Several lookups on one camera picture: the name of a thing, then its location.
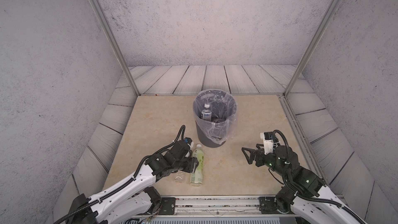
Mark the right aluminium frame post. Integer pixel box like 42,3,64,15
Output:
283,0,342,98

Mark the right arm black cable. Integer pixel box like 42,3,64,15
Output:
272,129,291,162

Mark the dark grey trash bin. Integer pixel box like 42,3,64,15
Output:
195,121,228,148

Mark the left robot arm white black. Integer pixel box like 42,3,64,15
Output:
56,138,199,224

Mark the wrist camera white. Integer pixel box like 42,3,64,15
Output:
260,132,280,155
184,137,194,158

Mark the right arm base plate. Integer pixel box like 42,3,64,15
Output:
258,197,278,214

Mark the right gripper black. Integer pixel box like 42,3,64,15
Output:
245,141,290,181

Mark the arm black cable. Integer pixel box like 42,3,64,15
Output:
272,129,291,162
133,124,187,178

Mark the aluminium front rail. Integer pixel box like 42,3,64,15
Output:
124,194,346,224

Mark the left aluminium frame post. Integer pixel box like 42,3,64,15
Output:
89,0,141,96

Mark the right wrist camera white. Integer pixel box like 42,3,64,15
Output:
260,132,280,155

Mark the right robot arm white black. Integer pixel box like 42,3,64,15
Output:
241,144,365,224

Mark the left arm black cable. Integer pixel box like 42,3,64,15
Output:
133,124,187,178

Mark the aluminium frame post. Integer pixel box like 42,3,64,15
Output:
89,0,141,96
283,0,342,98

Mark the green tea bottle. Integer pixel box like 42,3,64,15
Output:
190,144,205,186

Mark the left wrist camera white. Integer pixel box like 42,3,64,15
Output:
184,137,194,158

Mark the clear bottle black white label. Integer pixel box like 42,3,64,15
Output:
201,104,212,122

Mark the clear plastic bin liner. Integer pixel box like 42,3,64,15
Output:
193,89,238,141

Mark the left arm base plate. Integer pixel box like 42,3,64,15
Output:
147,197,176,215

